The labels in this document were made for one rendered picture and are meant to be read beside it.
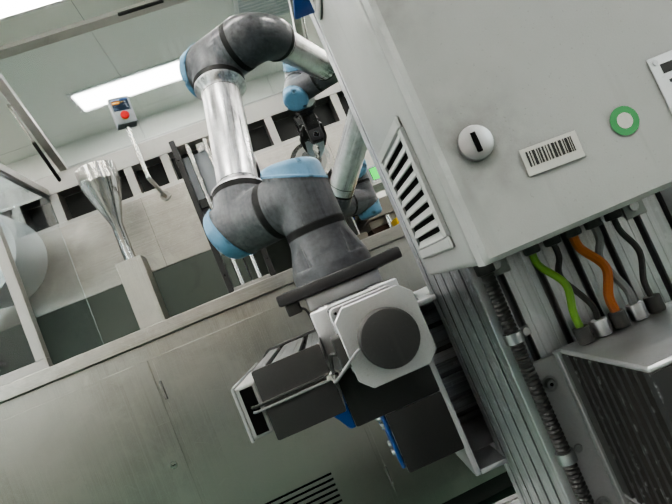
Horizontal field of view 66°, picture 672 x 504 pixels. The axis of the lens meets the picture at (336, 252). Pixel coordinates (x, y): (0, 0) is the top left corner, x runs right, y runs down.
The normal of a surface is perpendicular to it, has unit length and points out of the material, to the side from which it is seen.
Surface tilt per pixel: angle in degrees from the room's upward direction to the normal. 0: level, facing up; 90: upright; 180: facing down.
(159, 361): 90
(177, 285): 90
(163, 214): 90
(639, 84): 90
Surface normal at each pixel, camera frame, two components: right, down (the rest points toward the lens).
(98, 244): 0.11, -0.12
